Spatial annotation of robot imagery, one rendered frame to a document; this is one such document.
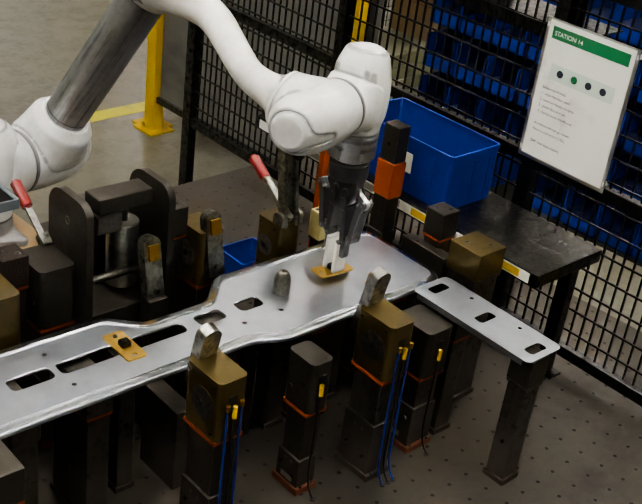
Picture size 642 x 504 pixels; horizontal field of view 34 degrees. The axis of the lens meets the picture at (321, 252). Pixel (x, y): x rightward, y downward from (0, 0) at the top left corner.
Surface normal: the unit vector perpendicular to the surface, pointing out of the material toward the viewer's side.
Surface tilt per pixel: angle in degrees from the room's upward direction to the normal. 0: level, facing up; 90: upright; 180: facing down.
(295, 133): 92
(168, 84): 90
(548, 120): 90
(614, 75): 90
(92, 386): 0
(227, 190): 0
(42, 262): 0
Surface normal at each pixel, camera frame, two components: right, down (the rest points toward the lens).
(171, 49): -0.72, 0.26
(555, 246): 0.12, -0.87
